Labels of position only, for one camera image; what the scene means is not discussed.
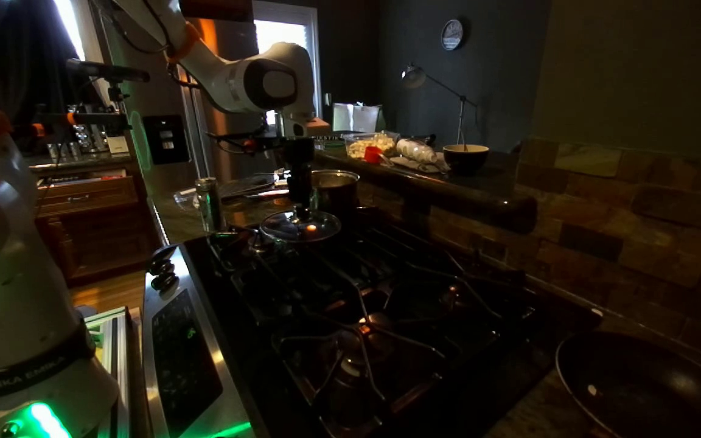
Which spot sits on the stainless steel fridge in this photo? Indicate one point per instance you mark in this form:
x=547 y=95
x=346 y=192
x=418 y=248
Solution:
x=230 y=147

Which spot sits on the narrow bright window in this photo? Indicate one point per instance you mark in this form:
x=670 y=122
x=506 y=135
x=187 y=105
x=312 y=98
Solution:
x=69 y=27

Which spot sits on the dark raised counter ledge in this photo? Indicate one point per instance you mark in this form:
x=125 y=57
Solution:
x=462 y=203

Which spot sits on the round wall clock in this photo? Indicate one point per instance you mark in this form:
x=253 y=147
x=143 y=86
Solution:
x=451 y=34

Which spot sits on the black gas stove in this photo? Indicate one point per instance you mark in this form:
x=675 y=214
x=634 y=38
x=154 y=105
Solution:
x=415 y=325

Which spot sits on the dark wall switch panel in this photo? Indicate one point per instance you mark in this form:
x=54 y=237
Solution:
x=164 y=139

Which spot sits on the clear plastic bags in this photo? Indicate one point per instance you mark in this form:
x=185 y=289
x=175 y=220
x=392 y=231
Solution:
x=415 y=151

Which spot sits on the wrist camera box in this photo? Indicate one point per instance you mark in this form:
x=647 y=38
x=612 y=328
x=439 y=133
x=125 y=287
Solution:
x=291 y=125

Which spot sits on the dark bowl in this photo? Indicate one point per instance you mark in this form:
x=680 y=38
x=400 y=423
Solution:
x=466 y=158

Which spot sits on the black frying pan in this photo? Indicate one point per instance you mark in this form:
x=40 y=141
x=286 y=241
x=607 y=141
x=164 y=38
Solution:
x=643 y=390

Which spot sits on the clear plastic container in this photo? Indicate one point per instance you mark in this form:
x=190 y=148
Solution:
x=356 y=118

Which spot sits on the wooden cabinet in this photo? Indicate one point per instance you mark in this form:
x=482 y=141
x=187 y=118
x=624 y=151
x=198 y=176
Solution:
x=91 y=220

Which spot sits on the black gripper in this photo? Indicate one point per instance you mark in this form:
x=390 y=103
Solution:
x=299 y=162

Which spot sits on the small red item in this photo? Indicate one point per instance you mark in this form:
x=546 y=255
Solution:
x=373 y=154

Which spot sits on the small steel pot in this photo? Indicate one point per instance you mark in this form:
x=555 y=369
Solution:
x=338 y=191

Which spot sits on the silver desk lamp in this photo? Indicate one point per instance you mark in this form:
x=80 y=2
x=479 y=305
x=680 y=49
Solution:
x=412 y=75

